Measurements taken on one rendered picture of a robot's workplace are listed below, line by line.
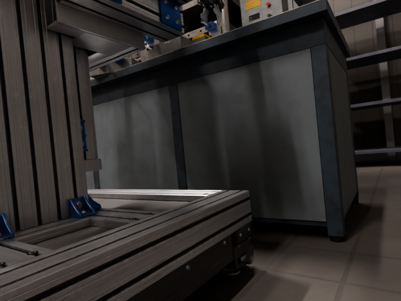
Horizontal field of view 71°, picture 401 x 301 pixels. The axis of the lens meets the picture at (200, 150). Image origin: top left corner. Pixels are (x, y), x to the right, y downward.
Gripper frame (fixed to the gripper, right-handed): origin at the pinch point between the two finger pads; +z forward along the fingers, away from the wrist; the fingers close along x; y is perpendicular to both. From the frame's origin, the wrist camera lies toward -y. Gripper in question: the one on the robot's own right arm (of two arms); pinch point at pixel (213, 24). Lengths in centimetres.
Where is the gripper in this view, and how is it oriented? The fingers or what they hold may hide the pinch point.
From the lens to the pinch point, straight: 148.2
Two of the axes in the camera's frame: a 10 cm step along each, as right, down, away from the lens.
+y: -5.5, 0.6, -8.3
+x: 8.3, -0.8, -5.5
